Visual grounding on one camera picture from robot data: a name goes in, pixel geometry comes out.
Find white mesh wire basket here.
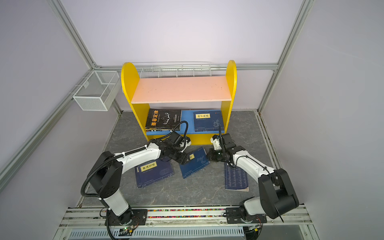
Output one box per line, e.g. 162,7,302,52
73,71,121,112

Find blue book white drawing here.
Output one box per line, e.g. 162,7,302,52
193,110,225,132

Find yellow wooden bookshelf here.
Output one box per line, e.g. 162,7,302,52
121,60,238,141

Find navy book text back cover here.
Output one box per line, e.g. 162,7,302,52
225,164,249,192

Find black deer cover book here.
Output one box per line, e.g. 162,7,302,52
145,109,182,132

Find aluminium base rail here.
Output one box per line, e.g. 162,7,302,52
54,205,319,240

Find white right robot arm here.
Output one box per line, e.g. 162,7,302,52
207,134,300,223

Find navy book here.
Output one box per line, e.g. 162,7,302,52
134,158,174,188
180,147,210,179

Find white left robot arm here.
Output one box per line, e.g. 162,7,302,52
80,132,192,217

